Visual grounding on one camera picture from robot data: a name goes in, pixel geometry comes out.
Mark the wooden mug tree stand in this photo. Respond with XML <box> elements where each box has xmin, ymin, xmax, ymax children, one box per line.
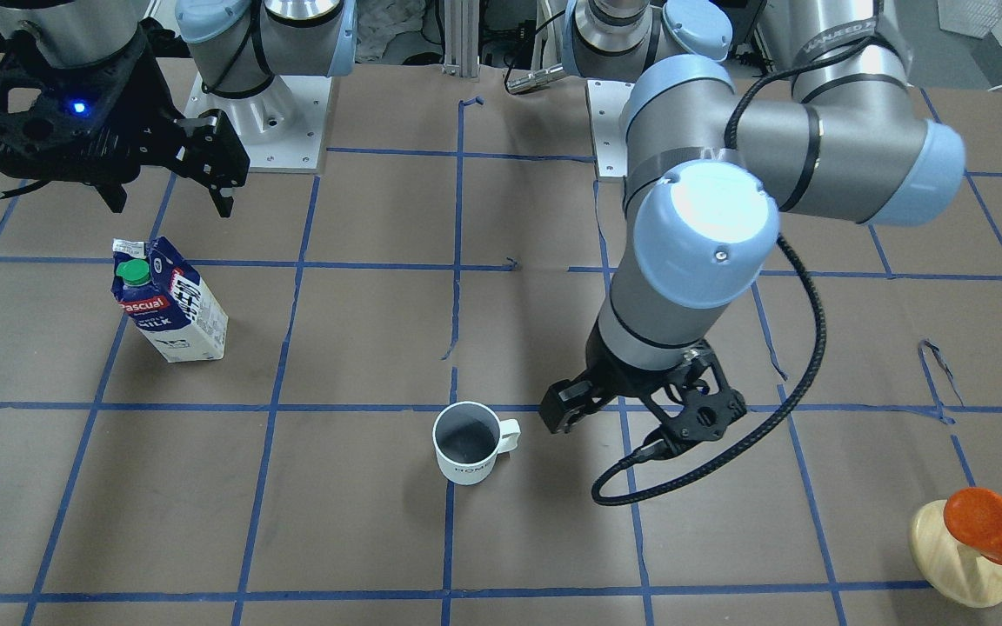
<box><xmin>908</xmin><ymin>499</ymin><xmax>1002</xmax><ymax>609</ymax></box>

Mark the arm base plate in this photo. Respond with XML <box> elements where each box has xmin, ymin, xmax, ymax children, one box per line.
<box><xmin>184</xmin><ymin>75</ymin><xmax>335</xmax><ymax>174</ymax></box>
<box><xmin>585</xmin><ymin>79</ymin><xmax>633</xmax><ymax>183</ymax></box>

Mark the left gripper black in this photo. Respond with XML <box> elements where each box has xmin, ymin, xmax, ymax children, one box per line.
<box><xmin>539</xmin><ymin>331</ymin><xmax>747</xmax><ymax>458</ymax></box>

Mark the blue white milk carton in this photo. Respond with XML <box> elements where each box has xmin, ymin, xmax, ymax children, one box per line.
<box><xmin>111</xmin><ymin>237</ymin><xmax>228</xmax><ymax>362</ymax></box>

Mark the aluminium frame post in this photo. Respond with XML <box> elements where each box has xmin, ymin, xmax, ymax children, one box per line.
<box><xmin>442</xmin><ymin>0</ymin><xmax>480</xmax><ymax>82</ymax></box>

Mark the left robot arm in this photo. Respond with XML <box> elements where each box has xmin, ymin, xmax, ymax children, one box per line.
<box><xmin>539</xmin><ymin>1</ymin><xmax>965</xmax><ymax>456</ymax></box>

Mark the orange cup on tree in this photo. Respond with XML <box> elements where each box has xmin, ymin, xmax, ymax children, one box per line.
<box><xmin>943</xmin><ymin>487</ymin><xmax>1002</xmax><ymax>566</ymax></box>

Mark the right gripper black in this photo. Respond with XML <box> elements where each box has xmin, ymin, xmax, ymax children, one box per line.
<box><xmin>0</xmin><ymin>23</ymin><xmax>251</xmax><ymax>218</ymax></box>

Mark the white grey-lined mug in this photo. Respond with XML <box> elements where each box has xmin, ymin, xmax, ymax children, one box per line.
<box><xmin>431</xmin><ymin>401</ymin><xmax>521</xmax><ymax>486</ymax></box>

